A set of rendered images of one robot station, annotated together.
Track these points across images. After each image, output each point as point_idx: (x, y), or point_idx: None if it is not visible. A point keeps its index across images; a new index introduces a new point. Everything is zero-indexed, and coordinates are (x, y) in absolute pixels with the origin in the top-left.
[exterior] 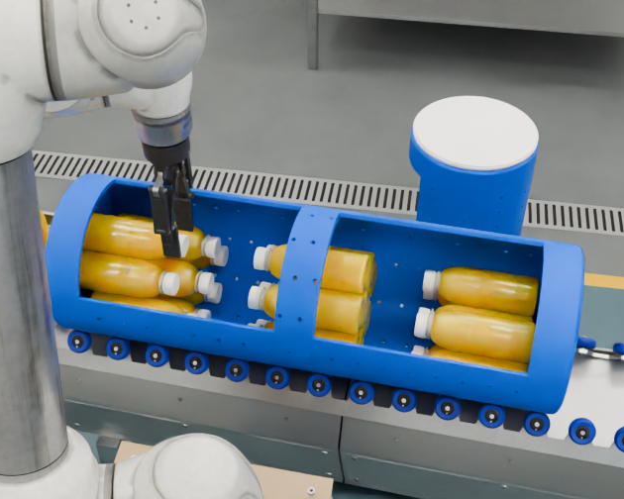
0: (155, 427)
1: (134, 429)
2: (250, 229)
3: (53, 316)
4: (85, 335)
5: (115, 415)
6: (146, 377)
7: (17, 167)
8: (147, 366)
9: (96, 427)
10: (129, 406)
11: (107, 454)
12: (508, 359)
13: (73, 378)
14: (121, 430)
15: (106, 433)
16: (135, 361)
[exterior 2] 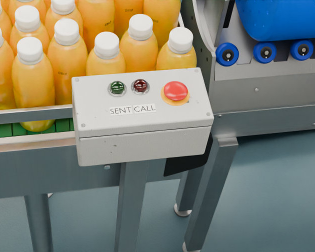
0: (298, 115)
1: (267, 123)
2: None
3: (276, 29)
4: (273, 44)
5: (270, 114)
6: None
7: None
8: None
9: (224, 131)
10: (300, 101)
11: (226, 153)
12: None
13: (250, 89)
14: (249, 127)
15: (224, 135)
16: (312, 58)
